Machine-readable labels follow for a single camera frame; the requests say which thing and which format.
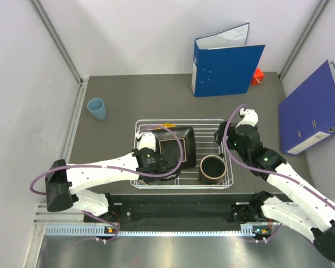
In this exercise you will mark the dark brown mug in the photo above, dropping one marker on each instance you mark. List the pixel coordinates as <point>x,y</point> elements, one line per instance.
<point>212,169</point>

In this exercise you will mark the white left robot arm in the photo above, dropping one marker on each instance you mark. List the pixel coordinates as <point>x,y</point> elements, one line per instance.
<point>68,186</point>

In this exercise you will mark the white wire dish rack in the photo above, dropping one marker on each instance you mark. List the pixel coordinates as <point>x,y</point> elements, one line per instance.
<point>204,130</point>

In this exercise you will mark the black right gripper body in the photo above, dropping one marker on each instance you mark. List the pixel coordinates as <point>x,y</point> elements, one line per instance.
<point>231,140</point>

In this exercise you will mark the blue standing binder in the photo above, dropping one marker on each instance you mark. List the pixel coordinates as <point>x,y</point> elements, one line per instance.
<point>223,63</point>

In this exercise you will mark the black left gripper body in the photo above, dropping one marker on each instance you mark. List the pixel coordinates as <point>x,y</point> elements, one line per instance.
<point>153,182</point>

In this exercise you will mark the slotted cable duct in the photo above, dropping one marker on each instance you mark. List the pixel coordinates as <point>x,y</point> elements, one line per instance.
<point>105,231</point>

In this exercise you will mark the light blue cup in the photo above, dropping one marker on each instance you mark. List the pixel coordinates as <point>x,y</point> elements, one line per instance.
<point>97,108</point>

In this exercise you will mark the black square plate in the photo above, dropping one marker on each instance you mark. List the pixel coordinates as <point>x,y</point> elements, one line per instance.
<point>167,145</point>

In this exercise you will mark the purple leaning binder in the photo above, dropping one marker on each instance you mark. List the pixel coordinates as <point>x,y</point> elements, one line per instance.
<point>307,115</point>

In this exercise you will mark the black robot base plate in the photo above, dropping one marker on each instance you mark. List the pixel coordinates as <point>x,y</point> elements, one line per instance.
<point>232,208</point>

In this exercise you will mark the small orange object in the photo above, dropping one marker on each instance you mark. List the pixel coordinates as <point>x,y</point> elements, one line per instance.
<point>258,77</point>

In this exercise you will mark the yellow plate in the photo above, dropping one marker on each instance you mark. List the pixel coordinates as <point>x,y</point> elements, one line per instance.
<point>166,125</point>

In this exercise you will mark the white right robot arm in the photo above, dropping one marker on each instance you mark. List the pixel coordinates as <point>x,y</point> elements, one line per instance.
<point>314,214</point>

